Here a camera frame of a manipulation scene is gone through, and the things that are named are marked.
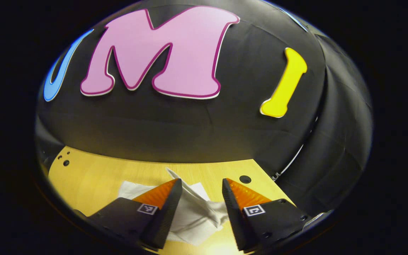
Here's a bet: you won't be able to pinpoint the white cable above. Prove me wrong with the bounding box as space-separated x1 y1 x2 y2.
271 143 304 181

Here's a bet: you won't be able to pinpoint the black backdrop cloth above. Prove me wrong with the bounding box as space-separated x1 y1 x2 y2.
36 0 373 216

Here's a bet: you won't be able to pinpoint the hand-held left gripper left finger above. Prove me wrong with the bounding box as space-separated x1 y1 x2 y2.
73 178 183 250

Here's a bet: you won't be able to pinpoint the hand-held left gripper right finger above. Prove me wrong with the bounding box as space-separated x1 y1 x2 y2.
222 178 313 252

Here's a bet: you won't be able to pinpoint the white jeans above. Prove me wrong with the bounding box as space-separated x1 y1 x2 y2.
117 167 230 247

